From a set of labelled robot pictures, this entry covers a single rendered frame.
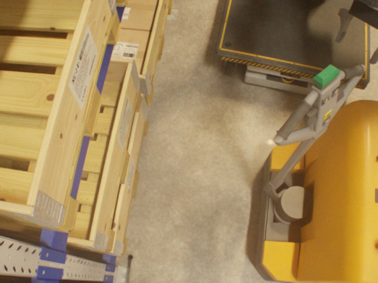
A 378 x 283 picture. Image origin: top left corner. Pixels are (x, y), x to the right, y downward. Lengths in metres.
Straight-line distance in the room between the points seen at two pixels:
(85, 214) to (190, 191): 0.93
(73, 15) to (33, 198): 0.72
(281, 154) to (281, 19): 0.94
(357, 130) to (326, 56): 0.89
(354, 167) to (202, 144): 1.14
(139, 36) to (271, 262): 1.48
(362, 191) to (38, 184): 1.25
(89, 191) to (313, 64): 1.55
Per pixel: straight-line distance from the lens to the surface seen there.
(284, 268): 2.07
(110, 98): 1.85
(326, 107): 1.26
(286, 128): 1.17
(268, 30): 2.58
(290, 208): 2.03
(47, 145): 0.98
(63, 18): 1.43
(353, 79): 1.38
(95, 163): 1.74
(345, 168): 1.77
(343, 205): 1.73
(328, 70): 1.18
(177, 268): 2.38
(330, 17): 2.77
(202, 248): 2.38
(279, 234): 2.15
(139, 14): 2.46
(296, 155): 1.60
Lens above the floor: 2.37
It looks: 69 degrees down
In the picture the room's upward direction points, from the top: 2 degrees counter-clockwise
